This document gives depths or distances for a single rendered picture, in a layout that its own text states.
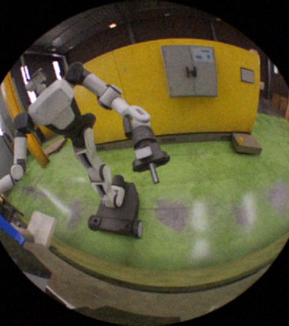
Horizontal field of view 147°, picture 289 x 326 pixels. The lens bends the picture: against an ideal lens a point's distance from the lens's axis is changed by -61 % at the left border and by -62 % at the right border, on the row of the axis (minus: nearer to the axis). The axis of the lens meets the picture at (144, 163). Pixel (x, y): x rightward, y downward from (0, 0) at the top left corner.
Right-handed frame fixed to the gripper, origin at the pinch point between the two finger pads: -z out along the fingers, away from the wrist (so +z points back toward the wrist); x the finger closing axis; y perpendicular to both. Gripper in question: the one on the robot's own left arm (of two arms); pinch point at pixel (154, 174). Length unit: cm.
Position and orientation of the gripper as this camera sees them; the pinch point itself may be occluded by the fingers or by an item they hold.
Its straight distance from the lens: 34.7
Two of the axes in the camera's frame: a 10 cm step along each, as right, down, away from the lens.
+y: -2.3, -4.6, -8.6
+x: -9.5, 3.1, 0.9
